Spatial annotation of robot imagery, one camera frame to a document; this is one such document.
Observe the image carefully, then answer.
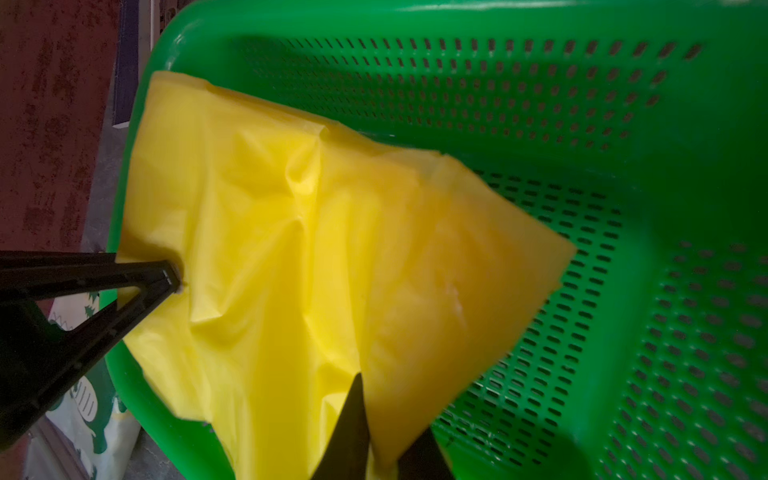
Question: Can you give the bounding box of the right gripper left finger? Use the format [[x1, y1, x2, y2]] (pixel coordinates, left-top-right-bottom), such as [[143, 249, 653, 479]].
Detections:
[[1, 251, 181, 449]]

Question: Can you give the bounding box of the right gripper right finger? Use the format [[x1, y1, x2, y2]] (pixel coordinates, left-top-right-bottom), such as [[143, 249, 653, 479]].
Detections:
[[312, 373, 454, 479]]

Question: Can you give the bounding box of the green dinosaur raincoat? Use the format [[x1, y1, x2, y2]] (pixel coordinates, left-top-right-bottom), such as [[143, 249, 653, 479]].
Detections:
[[44, 292, 142, 480]]

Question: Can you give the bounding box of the plain yellow raincoat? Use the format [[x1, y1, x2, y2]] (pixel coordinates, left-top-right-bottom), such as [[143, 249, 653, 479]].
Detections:
[[118, 72, 576, 479]]

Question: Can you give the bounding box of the green plastic basket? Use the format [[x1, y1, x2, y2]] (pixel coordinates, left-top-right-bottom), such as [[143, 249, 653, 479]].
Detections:
[[98, 0, 768, 480]]

